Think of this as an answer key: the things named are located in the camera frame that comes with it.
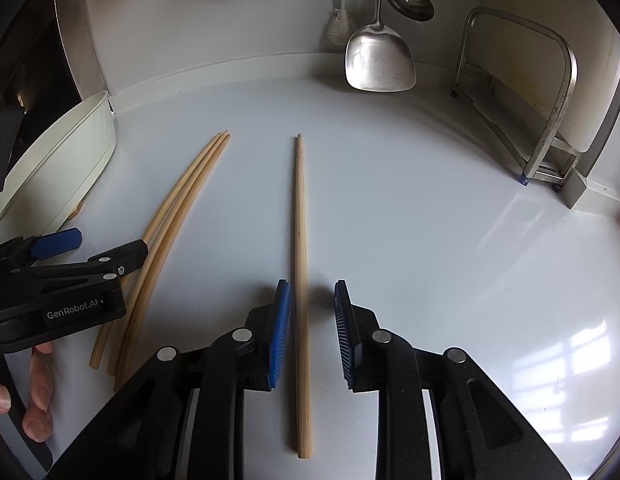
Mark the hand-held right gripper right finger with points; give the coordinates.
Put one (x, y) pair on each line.
(346, 340)

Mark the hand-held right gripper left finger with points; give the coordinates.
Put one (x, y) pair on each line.
(280, 340)

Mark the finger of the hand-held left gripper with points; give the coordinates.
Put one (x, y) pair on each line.
(115, 257)
(57, 242)

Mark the white plastic container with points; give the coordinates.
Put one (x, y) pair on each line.
(65, 170)

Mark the person's left hand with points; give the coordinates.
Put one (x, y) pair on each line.
(40, 390)

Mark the small wooden piece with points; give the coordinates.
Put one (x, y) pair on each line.
(77, 210)

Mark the black appliance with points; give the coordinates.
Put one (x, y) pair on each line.
(35, 70)

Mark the stainless steel spatula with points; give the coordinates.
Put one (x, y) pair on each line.
(379, 60)

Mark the white cleaning brush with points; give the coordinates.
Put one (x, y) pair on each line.
(337, 28)

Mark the stainless steel rack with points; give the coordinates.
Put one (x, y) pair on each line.
(559, 110)

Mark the grey metal post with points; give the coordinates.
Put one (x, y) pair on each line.
(577, 185)

